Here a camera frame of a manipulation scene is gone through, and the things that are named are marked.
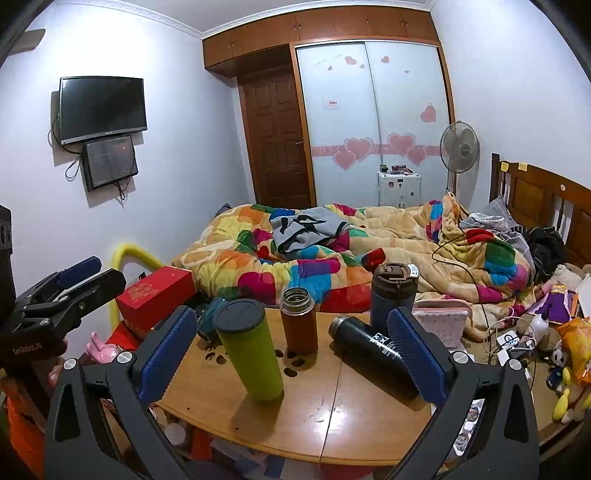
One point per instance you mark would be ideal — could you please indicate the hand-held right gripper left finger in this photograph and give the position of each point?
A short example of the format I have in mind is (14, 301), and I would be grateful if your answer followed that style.
(167, 357)

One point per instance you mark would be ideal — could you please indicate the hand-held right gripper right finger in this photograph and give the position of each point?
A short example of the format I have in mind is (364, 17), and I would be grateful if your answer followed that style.
(415, 357)

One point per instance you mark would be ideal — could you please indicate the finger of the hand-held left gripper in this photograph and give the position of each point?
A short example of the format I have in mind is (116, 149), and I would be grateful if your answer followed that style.
(99, 286)
(76, 270)

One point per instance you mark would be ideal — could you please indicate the green cup with dark lid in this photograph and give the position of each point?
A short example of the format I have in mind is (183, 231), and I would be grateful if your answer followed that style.
(251, 355)

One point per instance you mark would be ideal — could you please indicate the dark blue thermos cup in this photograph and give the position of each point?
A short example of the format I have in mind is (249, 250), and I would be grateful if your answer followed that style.
(388, 300)

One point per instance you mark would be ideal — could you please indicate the brown thermos cup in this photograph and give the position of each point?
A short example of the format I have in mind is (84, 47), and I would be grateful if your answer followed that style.
(300, 330)

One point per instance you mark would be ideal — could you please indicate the pink pouch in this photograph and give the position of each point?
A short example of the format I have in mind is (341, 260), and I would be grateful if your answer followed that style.
(441, 323)

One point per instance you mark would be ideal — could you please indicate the yellow padded tube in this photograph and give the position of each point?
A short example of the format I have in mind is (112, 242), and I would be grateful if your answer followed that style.
(134, 251)

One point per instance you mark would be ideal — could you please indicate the black printed bottle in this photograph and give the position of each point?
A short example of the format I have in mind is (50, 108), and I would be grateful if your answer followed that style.
(364, 348)

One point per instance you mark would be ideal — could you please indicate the red gift box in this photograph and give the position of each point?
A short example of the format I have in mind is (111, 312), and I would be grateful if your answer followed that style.
(154, 293)

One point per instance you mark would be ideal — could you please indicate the teal container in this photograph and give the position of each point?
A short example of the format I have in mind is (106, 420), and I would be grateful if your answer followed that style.
(207, 316)

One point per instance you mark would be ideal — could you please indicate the pink toy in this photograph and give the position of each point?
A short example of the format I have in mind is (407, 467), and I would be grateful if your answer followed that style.
(105, 353)

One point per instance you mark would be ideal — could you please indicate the orange cloth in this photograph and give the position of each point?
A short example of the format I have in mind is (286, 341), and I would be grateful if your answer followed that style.
(23, 429)

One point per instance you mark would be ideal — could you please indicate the white power strip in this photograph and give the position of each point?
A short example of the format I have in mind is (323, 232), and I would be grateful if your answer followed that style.
(512, 344)

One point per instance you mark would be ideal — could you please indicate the white plastic bottle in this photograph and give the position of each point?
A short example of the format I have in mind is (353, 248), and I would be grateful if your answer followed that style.
(538, 330)

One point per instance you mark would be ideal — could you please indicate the colourful patchwork blanket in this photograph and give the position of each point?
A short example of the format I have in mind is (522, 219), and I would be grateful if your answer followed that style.
(240, 254)

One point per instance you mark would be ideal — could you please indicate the purple doll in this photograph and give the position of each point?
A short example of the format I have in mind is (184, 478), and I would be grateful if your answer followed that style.
(556, 302)

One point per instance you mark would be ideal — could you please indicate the yellow plush toy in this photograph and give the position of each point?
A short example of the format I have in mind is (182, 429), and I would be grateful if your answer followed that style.
(570, 397)

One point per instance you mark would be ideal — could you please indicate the orange snack bag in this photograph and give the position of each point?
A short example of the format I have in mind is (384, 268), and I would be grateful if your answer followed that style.
(577, 344)

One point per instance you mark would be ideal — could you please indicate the grey patterned pillow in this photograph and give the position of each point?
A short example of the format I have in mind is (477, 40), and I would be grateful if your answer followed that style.
(496, 214)

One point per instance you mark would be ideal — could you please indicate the small white cabinet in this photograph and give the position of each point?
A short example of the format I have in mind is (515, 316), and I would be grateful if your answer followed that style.
(399, 190)

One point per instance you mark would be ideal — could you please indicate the grey and black garment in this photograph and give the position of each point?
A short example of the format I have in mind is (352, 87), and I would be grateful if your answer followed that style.
(304, 228)

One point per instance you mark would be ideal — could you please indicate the black bag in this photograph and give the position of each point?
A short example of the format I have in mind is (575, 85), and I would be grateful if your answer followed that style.
(547, 249)

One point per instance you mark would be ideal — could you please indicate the beige plush toy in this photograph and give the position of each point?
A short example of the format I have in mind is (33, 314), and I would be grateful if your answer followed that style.
(570, 276)

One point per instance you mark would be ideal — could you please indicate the wooden bed headboard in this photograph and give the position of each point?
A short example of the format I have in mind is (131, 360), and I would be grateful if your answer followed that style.
(531, 194)

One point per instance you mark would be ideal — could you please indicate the standing fan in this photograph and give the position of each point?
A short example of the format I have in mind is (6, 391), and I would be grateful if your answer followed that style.
(459, 145)

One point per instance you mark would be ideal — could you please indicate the brown wooden door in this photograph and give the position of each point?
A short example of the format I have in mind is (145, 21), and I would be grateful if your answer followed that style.
(277, 143)

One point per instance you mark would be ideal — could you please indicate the wooden wardrobe with heart stickers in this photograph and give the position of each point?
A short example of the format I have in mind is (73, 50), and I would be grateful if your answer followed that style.
(369, 92)

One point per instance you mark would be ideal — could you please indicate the small wall monitor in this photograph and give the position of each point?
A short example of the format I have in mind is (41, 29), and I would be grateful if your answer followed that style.
(110, 161)

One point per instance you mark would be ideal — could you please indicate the wall television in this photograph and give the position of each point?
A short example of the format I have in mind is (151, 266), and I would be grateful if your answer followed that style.
(102, 108)

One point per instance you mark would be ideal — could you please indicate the wall air conditioner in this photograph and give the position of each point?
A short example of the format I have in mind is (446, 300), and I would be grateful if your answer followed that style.
(33, 36)

